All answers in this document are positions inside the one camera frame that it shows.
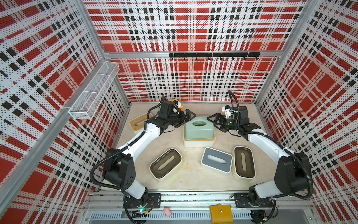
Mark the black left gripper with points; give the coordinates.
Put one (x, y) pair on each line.
(182, 118)

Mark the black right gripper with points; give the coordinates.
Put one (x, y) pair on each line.
(216, 115)

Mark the mint green square tissue box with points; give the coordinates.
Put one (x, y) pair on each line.
(199, 129)

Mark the white bamboo-lid tissue box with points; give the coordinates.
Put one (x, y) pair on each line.
(137, 124)
(199, 143)

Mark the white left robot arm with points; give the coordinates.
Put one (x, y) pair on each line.
(117, 170)

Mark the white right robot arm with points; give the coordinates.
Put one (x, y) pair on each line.
(293, 172)

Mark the white box grey lid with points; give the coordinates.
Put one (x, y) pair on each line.
(216, 161)

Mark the cream box dark lid left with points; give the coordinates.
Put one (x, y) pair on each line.
(166, 164)

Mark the cream box dark lid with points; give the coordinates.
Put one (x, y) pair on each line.
(243, 164)
(166, 164)

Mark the cream box dark lid right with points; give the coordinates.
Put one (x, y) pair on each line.
(243, 164)

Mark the small pink object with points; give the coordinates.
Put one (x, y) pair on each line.
(167, 212)

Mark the yellow leather wallet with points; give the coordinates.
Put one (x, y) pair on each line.
(221, 214)

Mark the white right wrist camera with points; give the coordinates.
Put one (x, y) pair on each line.
(227, 111)

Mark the black hook rail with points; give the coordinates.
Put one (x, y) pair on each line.
(216, 54)

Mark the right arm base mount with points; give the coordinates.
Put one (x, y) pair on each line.
(247, 200)

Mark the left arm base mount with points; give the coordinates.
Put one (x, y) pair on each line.
(148, 200)

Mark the white wire mesh shelf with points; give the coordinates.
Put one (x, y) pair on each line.
(100, 80)

